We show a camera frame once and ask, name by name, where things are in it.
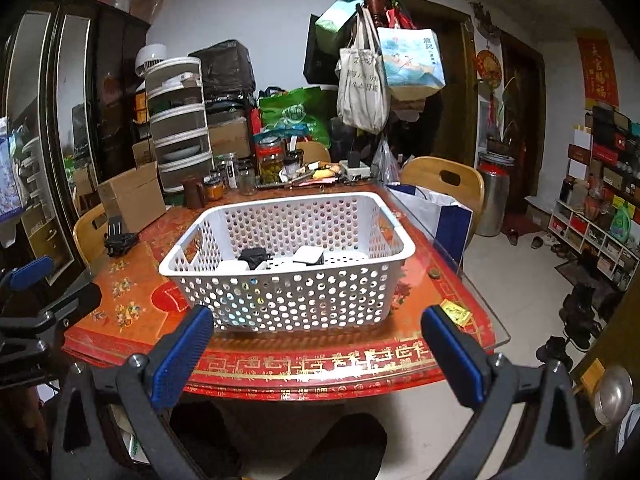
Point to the black phone holder stand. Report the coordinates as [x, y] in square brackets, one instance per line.
[117, 241]

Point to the stainless steel barrel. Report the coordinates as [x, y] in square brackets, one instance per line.
[495, 170]

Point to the black power adapter with cable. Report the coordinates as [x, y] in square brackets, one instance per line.
[254, 256]

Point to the white storage shelf unit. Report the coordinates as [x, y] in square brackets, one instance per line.
[596, 216]

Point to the small amber honey jar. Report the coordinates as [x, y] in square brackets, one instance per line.
[214, 188]

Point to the right wooden chair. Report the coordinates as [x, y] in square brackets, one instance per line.
[464, 183]

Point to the brown ceramic mug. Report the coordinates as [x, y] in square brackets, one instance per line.
[193, 191]

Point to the empty clear glass jar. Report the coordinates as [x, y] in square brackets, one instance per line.
[246, 180]

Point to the white perforated plastic basket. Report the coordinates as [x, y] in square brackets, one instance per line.
[364, 245]

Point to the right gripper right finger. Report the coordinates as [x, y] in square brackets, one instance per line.
[548, 443]

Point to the black glass door cabinet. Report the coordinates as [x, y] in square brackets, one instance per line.
[67, 93]

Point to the white blue paper bag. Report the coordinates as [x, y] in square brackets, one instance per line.
[447, 221]

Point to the left wooden chair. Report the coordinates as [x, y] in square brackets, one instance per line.
[89, 234]

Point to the white square charger front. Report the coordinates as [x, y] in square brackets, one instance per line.
[309, 255]

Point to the wooden chair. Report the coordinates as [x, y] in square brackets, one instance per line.
[464, 183]
[89, 234]

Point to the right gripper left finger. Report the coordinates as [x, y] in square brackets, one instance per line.
[110, 420]

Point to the large white charger block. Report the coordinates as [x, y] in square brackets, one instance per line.
[232, 267]

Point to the red patterned tablecloth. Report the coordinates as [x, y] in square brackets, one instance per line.
[139, 306]

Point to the glass jar with pickles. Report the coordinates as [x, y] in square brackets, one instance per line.
[270, 156]

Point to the brown cardboard box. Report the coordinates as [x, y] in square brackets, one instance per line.
[135, 196]

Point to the blue illustrated tote bag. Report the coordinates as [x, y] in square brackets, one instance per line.
[412, 63]

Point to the white stacked food cover rack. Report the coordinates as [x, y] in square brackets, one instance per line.
[178, 121]

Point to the beige canvas tote bag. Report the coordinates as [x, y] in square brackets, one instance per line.
[363, 101]

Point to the green shopping bag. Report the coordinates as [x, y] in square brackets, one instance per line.
[308, 110]

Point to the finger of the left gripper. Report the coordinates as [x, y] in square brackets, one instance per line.
[20, 279]

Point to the small white plug charger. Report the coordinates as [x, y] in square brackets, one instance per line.
[279, 264]

